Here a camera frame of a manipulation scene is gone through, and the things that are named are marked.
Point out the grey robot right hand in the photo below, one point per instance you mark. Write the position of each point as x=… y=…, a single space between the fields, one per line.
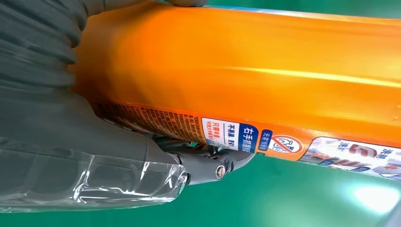
x=78 y=156

